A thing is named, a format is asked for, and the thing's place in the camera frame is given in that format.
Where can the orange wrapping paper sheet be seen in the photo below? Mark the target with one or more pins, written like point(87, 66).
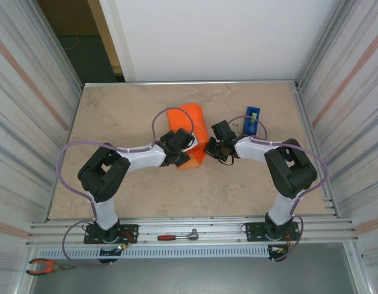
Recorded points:
point(195, 122)

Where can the green clear tape roll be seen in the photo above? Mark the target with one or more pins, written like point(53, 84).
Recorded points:
point(253, 119)

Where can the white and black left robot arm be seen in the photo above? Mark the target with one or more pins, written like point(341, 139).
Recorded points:
point(103, 174)

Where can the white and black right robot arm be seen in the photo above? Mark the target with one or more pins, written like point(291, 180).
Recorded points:
point(289, 171)

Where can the blue tape dispenser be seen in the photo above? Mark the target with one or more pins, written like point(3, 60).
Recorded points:
point(247, 128)

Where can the black electronics module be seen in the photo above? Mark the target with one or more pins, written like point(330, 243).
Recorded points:
point(276, 251)
point(107, 252)

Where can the tan wooden door jamb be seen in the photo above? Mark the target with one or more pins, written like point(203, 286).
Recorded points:
point(103, 30)

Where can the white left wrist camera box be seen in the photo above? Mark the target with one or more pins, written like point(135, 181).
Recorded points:
point(191, 145)

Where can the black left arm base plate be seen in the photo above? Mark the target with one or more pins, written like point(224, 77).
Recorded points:
point(130, 229)

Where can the wide aluminium extrusion rail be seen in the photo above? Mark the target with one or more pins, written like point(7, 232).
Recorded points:
point(222, 237)

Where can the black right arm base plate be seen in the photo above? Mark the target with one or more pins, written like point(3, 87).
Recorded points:
point(256, 229)

